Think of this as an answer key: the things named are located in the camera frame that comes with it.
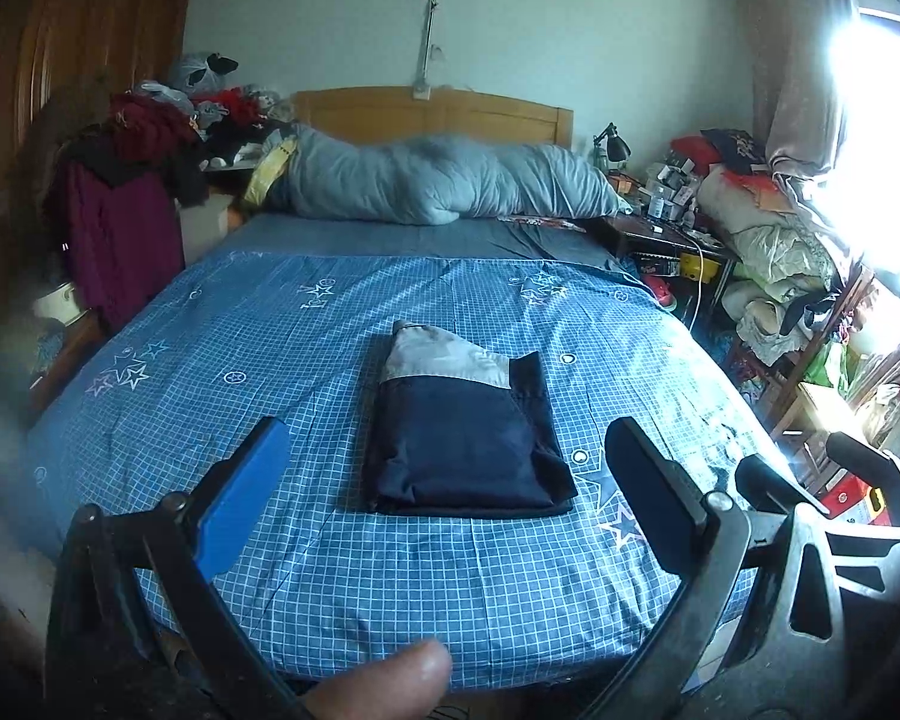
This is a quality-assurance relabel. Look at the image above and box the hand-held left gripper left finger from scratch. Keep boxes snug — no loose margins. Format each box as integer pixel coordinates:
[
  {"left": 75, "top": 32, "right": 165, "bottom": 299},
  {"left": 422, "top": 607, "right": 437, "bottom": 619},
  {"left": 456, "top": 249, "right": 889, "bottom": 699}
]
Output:
[{"left": 45, "top": 416, "right": 316, "bottom": 720}]

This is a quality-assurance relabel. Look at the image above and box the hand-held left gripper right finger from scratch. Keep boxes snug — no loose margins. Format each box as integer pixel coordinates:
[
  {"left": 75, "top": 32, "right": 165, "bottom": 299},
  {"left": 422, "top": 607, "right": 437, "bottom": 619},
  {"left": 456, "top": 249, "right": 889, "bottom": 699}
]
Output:
[{"left": 604, "top": 416, "right": 848, "bottom": 720}]

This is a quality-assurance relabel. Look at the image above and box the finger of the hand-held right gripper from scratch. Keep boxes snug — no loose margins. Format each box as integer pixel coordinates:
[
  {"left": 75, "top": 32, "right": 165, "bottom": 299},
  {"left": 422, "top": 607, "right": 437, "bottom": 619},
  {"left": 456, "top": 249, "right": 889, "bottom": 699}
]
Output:
[
  {"left": 735, "top": 454, "right": 900, "bottom": 542},
  {"left": 827, "top": 431, "right": 900, "bottom": 533}
]

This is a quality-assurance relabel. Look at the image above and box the navy jacket with grey patches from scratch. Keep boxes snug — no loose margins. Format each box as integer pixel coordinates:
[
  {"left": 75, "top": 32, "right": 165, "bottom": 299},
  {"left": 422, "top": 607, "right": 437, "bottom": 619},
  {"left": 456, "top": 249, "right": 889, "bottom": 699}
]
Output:
[{"left": 364, "top": 319, "right": 578, "bottom": 518}]

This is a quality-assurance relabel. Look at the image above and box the pile of red black clothes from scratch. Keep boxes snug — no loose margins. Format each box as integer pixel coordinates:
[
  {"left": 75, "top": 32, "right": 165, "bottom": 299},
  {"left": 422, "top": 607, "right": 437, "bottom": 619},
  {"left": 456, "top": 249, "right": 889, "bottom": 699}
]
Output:
[{"left": 64, "top": 85, "right": 297, "bottom": 205}]

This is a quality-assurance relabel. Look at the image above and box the red box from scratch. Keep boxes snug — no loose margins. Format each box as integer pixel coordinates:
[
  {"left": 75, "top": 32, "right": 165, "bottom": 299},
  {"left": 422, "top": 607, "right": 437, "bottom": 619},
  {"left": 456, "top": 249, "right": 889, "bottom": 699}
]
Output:
[{"left": 823, "top": 474, "right": 887, "bottom": 527}]

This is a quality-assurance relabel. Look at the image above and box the green bag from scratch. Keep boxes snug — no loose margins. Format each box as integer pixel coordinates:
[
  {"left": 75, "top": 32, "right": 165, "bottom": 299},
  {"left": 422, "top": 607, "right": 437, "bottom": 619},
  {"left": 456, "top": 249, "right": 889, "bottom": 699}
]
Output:
[{"left": 801, "top": 341, "right": 854, "bottom": 392}]

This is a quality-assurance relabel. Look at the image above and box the wooden rack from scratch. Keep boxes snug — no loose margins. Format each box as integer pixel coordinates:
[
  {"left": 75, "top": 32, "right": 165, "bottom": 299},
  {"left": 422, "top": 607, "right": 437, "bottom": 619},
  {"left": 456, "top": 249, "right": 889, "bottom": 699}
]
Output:
[{"left": 727, "top": 262, "right": 880, "bottom": 432}]

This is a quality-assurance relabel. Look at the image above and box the red shoe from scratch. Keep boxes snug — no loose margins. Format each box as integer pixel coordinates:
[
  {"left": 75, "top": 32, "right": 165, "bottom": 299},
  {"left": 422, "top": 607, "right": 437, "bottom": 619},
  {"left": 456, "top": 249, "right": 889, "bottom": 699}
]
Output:
[{"left": 640, "top": 274, "right": 681, "bottom": 314}]

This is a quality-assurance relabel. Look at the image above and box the blue checked star bedsheet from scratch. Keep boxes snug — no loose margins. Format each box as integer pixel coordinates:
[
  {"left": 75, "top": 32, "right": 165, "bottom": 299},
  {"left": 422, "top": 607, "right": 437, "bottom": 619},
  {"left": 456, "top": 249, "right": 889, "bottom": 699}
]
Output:
[{"left": 26, "top": 211, "right": 803, "bottom": 695}]

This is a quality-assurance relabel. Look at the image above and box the yellow box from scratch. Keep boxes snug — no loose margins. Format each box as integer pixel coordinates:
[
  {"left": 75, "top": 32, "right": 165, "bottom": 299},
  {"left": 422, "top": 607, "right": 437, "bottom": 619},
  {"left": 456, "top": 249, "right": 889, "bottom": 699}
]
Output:
[{"left": 679, "top": 251, "right": 722, "bottom": 284}]

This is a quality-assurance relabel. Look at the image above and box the pile of folded bedding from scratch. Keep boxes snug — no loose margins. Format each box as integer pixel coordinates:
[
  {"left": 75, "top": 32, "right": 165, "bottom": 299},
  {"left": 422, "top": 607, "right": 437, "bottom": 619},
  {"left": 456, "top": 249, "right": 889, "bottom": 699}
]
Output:
[{"left": 671, "top": 127, "right": 875, "bottom": 365}]

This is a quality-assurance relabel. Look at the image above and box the dark nightstand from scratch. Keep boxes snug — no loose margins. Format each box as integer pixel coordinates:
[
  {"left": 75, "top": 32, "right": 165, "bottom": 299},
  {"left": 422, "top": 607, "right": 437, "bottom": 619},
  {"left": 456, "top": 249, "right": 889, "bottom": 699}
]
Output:
[{"left": 604, "top": 210, "right": 737, "bottom": 302}]

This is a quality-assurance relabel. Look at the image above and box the white pot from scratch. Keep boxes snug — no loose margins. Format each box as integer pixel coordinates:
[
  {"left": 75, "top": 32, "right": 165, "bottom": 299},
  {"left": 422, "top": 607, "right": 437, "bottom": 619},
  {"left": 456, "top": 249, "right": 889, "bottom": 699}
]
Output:
[{"left": 32, "top": 281, "right": 85, "bottom": 325}]

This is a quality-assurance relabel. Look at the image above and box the maroon garment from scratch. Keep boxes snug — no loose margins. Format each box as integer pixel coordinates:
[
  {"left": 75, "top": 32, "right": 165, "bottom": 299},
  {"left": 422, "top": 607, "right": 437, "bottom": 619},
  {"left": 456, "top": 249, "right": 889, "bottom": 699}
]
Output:
[{"left": 52, "top": 161, "right": 186, "bottom": 332}]

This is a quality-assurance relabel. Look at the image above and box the red printed packet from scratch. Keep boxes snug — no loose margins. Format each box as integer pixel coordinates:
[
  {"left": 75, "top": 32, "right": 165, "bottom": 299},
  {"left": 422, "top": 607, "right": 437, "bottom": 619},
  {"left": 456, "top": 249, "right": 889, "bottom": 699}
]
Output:
[{"left": 504, "top": 214, "right": 587, "bottom": 233}]

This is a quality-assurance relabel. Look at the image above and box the bright window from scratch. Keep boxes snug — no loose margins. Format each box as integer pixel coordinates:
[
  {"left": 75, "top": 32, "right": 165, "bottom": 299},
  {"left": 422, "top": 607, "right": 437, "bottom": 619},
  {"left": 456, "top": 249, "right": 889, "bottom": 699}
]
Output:
[{"left": 825, "top": 0, "right": 900, "bottom": 302}]

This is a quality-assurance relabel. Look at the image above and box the clutter of small bottles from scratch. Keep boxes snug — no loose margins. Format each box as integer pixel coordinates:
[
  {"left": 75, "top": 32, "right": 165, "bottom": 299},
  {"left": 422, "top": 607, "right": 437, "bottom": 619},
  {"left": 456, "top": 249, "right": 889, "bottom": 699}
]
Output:
[{"left": 607, "top": 156, "right": 715, "bottom": 227}]

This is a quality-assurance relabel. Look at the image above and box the yellow pillow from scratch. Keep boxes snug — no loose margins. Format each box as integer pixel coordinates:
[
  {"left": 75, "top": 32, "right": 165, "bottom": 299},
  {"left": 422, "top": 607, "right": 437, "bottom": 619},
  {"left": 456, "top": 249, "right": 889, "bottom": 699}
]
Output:
[{"left": 244, "top": 135, "right": 301, "bottom": 209}]

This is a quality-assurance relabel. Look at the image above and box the black desk lamp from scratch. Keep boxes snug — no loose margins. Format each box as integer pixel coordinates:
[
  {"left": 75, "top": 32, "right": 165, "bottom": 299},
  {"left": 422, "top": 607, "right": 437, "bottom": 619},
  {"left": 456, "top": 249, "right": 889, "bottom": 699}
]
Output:
[{"left": 591, "top": 122, "right": 632, "bottom": 172}]

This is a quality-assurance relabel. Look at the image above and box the grey quilt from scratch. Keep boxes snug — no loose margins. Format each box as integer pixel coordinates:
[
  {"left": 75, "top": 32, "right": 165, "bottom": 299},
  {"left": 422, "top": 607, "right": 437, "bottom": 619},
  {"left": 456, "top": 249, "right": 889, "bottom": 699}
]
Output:
[{"left": 262, "top": 124, "right": 623, "bottom": 227}]

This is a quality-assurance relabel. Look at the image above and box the pale curtain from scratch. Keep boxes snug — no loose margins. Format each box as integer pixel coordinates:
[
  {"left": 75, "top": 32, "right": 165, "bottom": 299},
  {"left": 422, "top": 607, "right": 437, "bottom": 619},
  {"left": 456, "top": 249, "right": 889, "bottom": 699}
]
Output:
[{"left": 750, "top": 0, "right": 865, "bottom": 182}]

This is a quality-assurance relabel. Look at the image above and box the wooden headboard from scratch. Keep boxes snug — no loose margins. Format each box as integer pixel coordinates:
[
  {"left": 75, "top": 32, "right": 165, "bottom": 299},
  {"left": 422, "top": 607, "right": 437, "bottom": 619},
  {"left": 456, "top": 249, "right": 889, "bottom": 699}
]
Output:
[{"left": 292, "top": 86, "right": 575, "bottom": 149}]

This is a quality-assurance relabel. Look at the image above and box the wooden wardrobe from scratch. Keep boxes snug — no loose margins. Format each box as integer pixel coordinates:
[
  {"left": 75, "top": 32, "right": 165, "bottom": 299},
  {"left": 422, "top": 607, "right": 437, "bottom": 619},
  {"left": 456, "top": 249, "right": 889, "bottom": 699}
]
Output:
[{"left": 0, "top": 0, "right": 200, "bottom": 205}]

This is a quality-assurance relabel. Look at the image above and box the white cable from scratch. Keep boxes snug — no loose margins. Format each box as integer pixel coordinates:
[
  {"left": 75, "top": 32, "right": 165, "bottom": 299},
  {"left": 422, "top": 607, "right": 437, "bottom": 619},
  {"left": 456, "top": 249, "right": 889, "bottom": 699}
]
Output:
[{"left": 681, "top": 229, "right": 711, "bottom": 332}]

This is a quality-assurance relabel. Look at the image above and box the wall cable conduit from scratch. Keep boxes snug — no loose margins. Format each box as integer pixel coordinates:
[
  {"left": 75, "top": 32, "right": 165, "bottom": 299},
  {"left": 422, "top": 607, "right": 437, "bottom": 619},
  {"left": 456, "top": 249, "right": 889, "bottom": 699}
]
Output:
[{"left": 414, "top": 0, "right": 449, "bottom": 102}]

